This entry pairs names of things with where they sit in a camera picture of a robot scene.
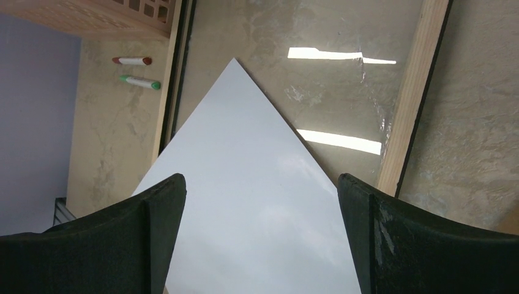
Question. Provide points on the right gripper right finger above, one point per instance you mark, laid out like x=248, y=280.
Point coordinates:
x=400, y=248

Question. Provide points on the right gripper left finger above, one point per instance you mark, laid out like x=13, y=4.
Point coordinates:
x=124, y=248

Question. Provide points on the landscape photo print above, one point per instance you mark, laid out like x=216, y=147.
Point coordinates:
x=261, y=216

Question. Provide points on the wooden picture frame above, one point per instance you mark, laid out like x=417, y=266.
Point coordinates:
x=381, y=165

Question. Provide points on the clear acrylic sheet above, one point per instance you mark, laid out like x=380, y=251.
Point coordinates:
x=327, y=66

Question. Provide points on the green capped white marker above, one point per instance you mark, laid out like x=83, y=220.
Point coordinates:
x=142, y=82

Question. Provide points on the red capped white marker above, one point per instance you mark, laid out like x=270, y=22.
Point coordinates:
x=135, y=61

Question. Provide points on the orange perforated organizer rack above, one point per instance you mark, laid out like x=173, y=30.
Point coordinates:
x=129, y=20

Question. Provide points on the aluminium rail frame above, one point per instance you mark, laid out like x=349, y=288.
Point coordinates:
x=61, y=213

